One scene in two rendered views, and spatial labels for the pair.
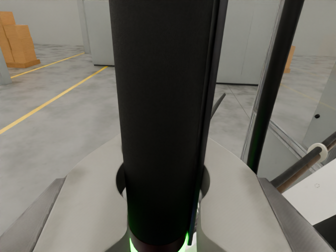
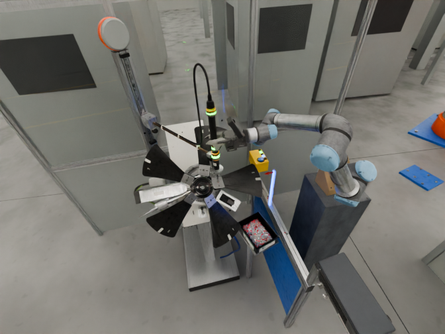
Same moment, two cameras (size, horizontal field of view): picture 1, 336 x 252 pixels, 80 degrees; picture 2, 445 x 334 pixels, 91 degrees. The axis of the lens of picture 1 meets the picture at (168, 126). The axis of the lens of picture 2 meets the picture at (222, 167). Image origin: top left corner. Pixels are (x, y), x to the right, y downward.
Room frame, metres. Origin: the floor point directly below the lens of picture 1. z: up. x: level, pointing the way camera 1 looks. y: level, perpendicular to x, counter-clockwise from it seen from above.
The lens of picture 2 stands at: (0.15, 0.89, 2.10)
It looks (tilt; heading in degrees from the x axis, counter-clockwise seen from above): 42 degrees down; 263
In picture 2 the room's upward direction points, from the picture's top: 4 degrees counter-clockwise
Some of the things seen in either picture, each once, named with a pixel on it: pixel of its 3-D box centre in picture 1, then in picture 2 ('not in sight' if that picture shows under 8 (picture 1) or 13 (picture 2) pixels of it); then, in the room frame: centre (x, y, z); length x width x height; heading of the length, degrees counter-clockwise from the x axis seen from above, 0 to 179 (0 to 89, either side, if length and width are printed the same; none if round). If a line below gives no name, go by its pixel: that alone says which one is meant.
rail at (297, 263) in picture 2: not in sight; (276, 219); (-0.29, 0.08, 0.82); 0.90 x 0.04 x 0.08; 93
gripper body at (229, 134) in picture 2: not in sight; (235, 139); (-0.03, 0.00, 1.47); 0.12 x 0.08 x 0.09; 3
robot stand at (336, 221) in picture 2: not in sight; (318, 227); (-0.70, 0.03, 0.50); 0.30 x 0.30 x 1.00; 89
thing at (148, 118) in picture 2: not in sight; (149, 120); (0.46, -0.49, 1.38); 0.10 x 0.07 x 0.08; 128
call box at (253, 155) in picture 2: not in sight; (258, 161); (-0.27, -0.31, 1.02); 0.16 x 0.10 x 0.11; 93
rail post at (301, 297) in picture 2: not in sight; (295, 309); (-0.31, 0.51, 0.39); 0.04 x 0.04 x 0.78; 3
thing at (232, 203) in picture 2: not in sight; (226, 199); (0.03, -0.03, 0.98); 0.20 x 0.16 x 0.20; 93
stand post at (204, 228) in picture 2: not in sight; (206, 237); (0.22, -0.09, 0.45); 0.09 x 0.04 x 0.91; 3
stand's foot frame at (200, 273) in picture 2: not in sight; (208, 251); (0.22, -0.19, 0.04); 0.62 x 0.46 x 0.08; 93
